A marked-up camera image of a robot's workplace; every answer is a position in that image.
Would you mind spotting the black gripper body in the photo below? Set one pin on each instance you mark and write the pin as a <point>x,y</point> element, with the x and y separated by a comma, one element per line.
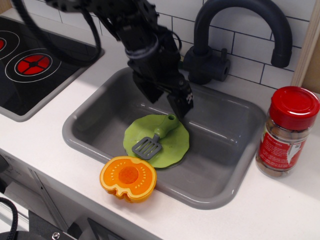
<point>160,64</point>

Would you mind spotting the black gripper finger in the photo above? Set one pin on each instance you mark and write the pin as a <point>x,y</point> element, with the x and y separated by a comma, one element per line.
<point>181,101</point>
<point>148,89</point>

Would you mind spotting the green handled grey spatula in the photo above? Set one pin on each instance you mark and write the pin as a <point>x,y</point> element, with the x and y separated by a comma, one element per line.
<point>148,147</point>

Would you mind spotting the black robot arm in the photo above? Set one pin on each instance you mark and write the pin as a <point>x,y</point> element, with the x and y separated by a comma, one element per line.
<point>132,22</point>

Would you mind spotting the green scalloped plate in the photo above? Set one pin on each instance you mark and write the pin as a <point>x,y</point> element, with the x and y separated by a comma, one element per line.
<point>174,145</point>

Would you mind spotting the grey sink basin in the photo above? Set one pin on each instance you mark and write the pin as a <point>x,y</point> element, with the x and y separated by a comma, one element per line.
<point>223,135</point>

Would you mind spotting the dark grey faucet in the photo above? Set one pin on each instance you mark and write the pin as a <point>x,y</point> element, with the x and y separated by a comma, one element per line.
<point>199,60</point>

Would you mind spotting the orange toy pumpkin half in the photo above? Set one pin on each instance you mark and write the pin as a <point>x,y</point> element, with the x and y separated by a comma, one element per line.
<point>128,178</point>

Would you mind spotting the red lidded spice jar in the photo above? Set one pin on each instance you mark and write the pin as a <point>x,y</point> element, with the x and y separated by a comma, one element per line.
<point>292,113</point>

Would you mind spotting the black toy stovetop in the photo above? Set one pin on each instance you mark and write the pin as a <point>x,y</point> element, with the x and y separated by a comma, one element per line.
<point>30,76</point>

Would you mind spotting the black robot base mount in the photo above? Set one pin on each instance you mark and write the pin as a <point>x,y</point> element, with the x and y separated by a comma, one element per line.
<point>33,227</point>

